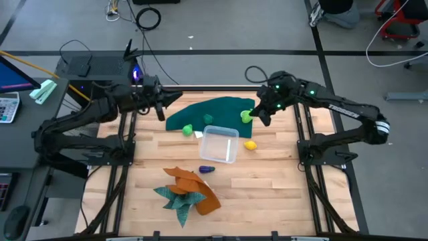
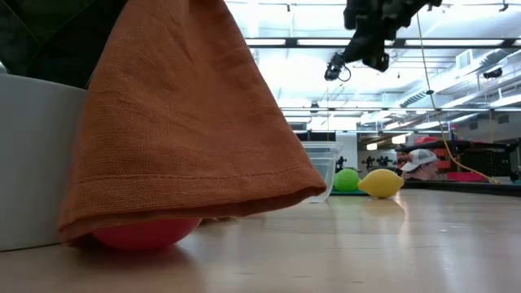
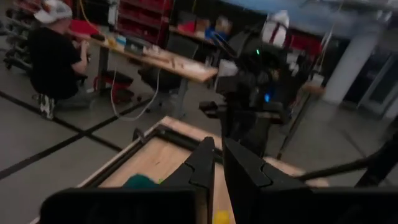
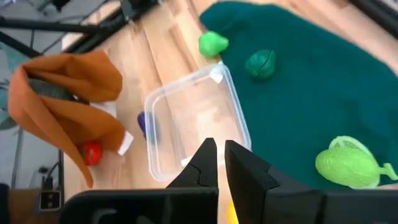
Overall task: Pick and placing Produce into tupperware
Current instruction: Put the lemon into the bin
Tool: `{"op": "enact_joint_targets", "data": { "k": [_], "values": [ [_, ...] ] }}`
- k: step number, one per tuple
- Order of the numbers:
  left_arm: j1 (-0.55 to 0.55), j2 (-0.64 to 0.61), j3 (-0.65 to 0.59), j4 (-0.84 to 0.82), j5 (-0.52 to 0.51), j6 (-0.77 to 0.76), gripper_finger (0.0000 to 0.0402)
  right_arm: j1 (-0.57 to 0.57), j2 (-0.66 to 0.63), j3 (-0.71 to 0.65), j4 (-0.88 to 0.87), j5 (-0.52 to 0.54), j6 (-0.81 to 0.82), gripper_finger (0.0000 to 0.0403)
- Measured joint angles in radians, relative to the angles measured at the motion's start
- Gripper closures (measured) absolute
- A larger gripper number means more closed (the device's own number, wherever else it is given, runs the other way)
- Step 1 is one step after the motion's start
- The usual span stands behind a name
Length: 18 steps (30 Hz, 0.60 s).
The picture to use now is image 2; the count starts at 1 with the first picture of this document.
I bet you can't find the yellow cable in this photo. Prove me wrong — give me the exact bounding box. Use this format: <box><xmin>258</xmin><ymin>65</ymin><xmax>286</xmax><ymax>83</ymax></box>
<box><xmin>414</xmin><ymin>11</ymin><xmax>502</xmax><ymax>185</ymax></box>

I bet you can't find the white round container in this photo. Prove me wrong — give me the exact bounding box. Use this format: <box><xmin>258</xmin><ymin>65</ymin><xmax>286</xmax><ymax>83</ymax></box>
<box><xmin>0</xmin><ymin>72</ymin><xmax>89</xmax><ymax>251</ymax></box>

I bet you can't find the black aluminium table frame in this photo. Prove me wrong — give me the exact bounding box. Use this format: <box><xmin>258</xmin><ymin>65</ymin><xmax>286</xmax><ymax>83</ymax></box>
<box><xmin>401</xmin><ymin>180</ymin><xmax>521</xmax><ymax>199</ymax></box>

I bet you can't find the light green toy lime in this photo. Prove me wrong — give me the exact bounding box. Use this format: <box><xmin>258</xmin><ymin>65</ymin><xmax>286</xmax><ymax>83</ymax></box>
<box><xmin>333</xmin><ymin>168</ymin><xmax>361</xmax><ymax>193</ymax></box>

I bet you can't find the person's white cap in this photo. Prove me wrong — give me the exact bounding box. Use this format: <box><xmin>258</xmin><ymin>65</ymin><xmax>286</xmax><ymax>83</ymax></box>
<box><xmin>401</xmin><ymin>148</ymin><xmax>439</xmax><ymax>173</ymax></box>

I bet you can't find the black hanging overhead camera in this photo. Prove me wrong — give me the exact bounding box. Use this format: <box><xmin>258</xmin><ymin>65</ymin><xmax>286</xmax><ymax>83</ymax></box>
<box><xmin>323</xmin><ymin>51</ymin><xmax>352</xmax><ymax>83</ymax></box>

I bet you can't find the red round ball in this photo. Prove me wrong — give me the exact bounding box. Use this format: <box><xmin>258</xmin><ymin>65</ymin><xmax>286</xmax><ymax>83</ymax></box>
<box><xmin>91</xmin><ymin>217</ymin><xmax>203</xmax><ymax>251</ymax></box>

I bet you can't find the yellow toy lemon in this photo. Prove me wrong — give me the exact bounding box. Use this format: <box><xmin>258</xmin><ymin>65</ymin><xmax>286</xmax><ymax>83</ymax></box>
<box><xmin>357</xmin><ymin>168</ymin><xmax>405</xmax><ymax>199</ymax></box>

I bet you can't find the clear plastic tupperware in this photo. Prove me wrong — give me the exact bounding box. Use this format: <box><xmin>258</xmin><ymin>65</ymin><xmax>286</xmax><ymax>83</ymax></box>
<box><xmin>300</xmin><ymin>141</ymin><xmax>344</xmax><ymax>203</ymax></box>

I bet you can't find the dark green cloth mat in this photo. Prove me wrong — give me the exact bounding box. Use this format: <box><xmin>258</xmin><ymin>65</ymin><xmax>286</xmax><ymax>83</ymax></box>
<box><xmin>329</xmin><ymin>188</ymin><xmax>370</xmax><ymax>197</ymax></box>

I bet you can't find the orange cloth napkin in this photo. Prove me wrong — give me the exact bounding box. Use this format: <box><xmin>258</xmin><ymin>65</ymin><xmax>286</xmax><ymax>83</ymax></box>
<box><xmin>58</xmin><ymin>0</ymin><xmax>328</xmax><ymax>247</ymax></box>

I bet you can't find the person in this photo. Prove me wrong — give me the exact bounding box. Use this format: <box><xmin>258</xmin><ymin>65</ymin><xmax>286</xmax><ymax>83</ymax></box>
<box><xmin>401</xmin><ymin>148</ymin><xmax>441</xmax><ymax>182</ymax></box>

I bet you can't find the black overhead frame beam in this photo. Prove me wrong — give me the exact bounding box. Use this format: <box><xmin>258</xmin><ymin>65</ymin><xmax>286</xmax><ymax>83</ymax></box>
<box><xmin>243</xmin><ymin>37</ymin><xmax>521</xmax><ymax>50</ymax></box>

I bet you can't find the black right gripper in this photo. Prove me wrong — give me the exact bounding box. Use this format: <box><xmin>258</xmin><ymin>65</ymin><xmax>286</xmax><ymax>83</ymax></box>
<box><xmin>341</xmin><ymin>0</ymin><xmax>410</xmax><ymax>72</ymax></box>

